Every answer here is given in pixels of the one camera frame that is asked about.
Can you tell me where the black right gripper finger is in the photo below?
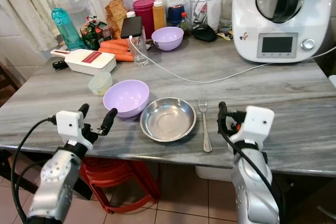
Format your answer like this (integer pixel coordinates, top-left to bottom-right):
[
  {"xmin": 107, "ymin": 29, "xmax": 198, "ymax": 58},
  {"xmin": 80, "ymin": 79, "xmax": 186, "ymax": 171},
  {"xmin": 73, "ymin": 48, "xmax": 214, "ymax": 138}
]
[{"xmin": 217, "ymin": 101, "xmax": 231, "ymax": 133}]

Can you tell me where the stainless steel fork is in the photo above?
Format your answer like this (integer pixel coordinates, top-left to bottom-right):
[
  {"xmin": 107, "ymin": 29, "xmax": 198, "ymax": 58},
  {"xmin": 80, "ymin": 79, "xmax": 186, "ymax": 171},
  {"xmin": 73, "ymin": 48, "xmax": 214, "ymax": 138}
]
[{"xmin": 197, "ymin": 96, "xmax": 213, "ymax": 153}]

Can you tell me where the large lilac plastic bowl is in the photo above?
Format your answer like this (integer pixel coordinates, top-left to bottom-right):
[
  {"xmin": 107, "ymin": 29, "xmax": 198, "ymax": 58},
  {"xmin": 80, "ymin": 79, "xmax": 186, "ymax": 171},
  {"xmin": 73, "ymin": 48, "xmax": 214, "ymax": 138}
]
[{"xmin": 103, "ymin": 80, "xmax": 150, "ymax": 118}]

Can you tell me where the small lidded plastic container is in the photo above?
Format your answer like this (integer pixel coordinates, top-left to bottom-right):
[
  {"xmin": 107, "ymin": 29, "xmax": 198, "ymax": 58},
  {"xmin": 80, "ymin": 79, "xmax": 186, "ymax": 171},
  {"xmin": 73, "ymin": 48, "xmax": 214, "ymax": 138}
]
[{"xmin": 88, "ymin": 72, "xmax": 113, "ymax": 96}]

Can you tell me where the red plastic stool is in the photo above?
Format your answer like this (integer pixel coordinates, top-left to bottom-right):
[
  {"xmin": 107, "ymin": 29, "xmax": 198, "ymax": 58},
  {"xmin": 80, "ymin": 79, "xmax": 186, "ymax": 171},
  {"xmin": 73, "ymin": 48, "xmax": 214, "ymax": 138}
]
[{"xmin": 79, "ymin": 158, "xmax": 161, "ymax": 215}]

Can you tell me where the white slicer with red label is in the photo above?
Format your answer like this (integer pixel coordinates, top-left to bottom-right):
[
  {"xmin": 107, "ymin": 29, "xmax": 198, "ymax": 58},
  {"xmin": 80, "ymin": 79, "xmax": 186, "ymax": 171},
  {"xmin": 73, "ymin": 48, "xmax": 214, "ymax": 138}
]
[{"xmin": 50, "ymin": 48, "xmax": 117, "ymax": 75}]

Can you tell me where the small black key fob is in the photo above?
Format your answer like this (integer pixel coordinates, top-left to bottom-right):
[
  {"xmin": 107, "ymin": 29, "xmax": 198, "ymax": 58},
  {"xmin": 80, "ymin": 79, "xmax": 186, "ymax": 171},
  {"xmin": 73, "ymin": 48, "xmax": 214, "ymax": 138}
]
[{"xmin": 52, "ymin": 60, "xmax": 68, "ymax": 71}]

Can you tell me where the round stainless steel plate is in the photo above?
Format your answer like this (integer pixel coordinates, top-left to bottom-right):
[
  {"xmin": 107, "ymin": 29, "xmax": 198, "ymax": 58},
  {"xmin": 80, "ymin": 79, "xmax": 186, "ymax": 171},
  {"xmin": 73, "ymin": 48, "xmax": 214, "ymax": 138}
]
[{"xmin": 140, "ymin": 98, "xmax": 197, "ymax": 143}]

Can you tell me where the white plastic tub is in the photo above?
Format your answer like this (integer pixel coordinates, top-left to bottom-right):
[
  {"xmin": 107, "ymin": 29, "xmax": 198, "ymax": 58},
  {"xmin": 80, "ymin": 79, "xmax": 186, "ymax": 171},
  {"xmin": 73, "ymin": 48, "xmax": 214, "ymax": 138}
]
[{"xmin": 194, "ymin": 166, "xmax": 235, "ymax": 182}]

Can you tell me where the orange carrot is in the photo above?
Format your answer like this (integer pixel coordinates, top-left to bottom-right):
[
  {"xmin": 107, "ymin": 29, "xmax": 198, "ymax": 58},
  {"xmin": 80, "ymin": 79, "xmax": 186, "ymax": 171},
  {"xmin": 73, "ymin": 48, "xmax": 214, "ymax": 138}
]
[
  {"xmin": 108, "ymin": 51, "xmax": 135, "ymax": 62},
  {"xmin": 99, "ymin": 42, "xmax": 132, "ymax": 55}
]

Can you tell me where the clear drinking glass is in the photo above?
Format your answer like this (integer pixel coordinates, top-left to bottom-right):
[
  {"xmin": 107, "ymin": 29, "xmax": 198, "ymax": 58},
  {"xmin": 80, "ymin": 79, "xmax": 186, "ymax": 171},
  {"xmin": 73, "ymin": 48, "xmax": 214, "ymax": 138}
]
[{"xmin": 130, "ymin": 35, "xmax": 149, "ymax": 67}]

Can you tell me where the green snack packet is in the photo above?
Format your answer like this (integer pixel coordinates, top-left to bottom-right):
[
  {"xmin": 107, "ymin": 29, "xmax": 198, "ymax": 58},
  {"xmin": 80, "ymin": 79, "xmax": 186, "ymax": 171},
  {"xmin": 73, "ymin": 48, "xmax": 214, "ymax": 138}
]
[{"xmin": 80, "ymin": 16, "xmax": 111, "ymax": 50}]

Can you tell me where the dark wooden chair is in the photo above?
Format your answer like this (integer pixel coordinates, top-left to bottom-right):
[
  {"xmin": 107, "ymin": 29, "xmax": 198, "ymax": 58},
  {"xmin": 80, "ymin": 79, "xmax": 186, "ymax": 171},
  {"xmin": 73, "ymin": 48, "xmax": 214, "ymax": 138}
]
[{"xmin": 0, "ymin": 62, "xmax": 23, "ymax": 92}]

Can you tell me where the teal plastic bottle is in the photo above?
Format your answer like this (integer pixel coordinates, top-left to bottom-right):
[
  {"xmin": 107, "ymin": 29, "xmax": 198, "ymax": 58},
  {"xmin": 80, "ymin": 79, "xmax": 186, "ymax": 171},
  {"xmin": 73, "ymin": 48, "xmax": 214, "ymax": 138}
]
[{"xmin": 51, "ymin": 7, "xmax": 83, "ymax": 51}]

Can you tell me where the black oval case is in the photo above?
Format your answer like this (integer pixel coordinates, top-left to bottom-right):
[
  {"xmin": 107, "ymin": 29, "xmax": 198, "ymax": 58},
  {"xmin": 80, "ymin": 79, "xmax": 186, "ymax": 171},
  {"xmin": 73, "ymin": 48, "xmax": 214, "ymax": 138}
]
[{"xmin": 192, "ymin": 25, "xmax": 217, "ymax": 42}]

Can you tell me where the small lilac plastic bowl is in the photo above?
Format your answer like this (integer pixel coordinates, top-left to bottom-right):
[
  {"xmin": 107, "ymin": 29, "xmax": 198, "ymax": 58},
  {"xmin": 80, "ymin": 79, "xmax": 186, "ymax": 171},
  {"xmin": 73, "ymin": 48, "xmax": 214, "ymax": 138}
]
[{"xmin": 151, "ymin": 26, "xmax": 185, "ymax": 51}]

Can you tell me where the black smartphone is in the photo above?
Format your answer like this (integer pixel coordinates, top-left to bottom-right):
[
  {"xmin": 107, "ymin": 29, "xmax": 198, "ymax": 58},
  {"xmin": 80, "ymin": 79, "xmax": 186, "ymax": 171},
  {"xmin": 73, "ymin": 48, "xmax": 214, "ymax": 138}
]
[{"xmin": 121, "ymin": 16, "xmax": 143, "ymax": 39}]

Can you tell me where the white kitchen cooking machine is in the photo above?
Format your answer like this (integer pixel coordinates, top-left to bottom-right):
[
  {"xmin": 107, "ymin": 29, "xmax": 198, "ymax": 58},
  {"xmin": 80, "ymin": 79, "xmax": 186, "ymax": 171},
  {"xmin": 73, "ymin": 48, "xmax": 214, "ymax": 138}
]
[{"xmin": 232, "ymin": 0, "xmax": 323, "ymax": 63}]

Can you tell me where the small bottle with red cap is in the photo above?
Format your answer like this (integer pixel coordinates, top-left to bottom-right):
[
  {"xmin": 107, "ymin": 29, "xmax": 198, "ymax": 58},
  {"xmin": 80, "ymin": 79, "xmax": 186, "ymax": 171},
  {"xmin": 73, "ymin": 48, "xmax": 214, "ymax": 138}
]
[{"xmin": 178, "ymin": 12, "xmax": 192, "ymax": 36}]

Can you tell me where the cracker jar with red lid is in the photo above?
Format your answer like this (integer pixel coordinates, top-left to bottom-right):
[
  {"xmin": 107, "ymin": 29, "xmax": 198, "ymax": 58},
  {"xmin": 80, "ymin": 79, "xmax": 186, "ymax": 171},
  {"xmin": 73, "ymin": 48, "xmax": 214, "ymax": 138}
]
[{"xmin": 98, "ymin": 0, "xmax": 132, "ymax": 40}]

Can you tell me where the clear jar with white lid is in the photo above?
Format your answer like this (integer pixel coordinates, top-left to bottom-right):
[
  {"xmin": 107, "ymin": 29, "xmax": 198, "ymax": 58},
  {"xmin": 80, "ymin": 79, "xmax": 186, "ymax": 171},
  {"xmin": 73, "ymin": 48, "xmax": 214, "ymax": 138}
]
[{"xmin": 58, "ymin": 0, "xmax": 93, "ymax": 28}]

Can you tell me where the clear plastic utensil holder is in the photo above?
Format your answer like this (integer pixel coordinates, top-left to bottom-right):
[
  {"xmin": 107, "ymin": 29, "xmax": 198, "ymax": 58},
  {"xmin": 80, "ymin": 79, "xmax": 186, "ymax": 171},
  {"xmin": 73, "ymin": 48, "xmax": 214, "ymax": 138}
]
[{"xmin": 191, "ymin": 0, "xmax": 224, "ymax": 29}]

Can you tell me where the dark blue mug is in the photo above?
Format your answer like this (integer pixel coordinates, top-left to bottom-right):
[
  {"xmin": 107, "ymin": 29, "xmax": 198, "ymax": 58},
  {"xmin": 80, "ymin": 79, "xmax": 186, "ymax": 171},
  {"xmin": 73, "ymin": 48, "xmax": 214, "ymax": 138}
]
[{"xmin": 166, "ymin": 5, "xmax": 185, "ymax": 26}]

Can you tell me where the yellow bottle with white cap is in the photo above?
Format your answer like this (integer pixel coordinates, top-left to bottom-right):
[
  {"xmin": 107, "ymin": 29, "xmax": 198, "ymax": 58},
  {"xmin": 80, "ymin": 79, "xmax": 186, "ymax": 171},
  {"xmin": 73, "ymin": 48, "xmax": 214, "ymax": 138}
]
[{"xmin": 152, "ymin": 0, "xmax": 166, "ymax": 31}]

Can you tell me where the maroon plastic canister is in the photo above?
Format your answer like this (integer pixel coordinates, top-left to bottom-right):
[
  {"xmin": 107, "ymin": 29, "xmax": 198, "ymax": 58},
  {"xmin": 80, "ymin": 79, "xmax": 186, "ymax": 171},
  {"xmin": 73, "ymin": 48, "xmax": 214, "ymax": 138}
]
[{"xmin": 133, "ymin": 0, "xmax": 155, "ymax": 35}]

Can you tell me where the hanging beige towel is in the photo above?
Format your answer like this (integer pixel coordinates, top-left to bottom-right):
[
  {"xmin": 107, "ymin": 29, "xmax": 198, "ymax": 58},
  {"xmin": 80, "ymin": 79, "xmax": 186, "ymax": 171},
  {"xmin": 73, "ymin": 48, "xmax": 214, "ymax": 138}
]
[{"xmin": 0, "ymin": 0, "xmax": 57, "ymax": 52}]

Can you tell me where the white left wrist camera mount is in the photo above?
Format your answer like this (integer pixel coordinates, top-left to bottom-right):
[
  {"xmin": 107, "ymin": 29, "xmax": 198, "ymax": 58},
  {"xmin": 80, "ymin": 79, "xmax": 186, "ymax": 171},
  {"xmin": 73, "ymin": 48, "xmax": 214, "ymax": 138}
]
[{"xmin": 56, "ymin": 110, "xmax": 93, "ymax": 149}]

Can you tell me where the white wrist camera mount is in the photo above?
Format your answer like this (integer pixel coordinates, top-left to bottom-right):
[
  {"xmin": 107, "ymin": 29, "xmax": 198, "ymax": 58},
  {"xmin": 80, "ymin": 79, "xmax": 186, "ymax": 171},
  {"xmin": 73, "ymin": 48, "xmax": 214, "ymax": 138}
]
[
  {"xmin": 56, "ymin": 110, "xmax": 93, "ymax": 149},
  {"xmin": 240, "ymin": 105, "xmax": 276, "ymax": 147}
]

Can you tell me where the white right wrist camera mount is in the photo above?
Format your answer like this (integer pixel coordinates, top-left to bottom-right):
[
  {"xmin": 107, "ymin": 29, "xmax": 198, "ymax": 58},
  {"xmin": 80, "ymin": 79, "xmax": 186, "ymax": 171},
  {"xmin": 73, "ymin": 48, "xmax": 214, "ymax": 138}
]
[{"xmin": 240, "ymin": 105, "xmax": 276, "ymax": 147}]

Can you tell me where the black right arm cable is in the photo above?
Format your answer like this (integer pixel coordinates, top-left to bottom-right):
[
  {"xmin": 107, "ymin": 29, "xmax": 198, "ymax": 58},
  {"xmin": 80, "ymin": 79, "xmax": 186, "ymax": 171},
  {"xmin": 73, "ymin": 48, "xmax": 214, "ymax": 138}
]
[{"xmin": 222, "ymin": 124, "xmax": 287, "ymax": 224}]

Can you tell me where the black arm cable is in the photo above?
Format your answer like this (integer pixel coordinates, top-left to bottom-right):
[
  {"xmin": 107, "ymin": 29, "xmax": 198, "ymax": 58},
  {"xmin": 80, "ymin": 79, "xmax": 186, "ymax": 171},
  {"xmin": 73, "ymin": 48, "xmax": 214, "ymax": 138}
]
[
  {"xmin": 222, "ymin": 124, "xmax": 287, "ymax": 224},
  {"xmin": 11, "ymin": 118, "xmax": 58, "ymax": 224}
]

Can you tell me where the white charging cable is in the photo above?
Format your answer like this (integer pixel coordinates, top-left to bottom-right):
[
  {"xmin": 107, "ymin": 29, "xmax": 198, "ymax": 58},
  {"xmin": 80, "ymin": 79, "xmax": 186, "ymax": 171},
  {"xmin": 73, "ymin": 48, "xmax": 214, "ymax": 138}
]
[{"xmin": 129, "ymin": 38, "xmax": 336, "ymax": 84}]

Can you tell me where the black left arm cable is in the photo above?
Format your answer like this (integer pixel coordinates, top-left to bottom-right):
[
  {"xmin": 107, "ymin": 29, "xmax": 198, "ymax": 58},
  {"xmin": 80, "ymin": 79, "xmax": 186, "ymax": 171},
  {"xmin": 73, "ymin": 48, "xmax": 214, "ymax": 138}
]
[{"xmin": 11, "ymin": 118, "xmax": 58, "ymax": 224}]

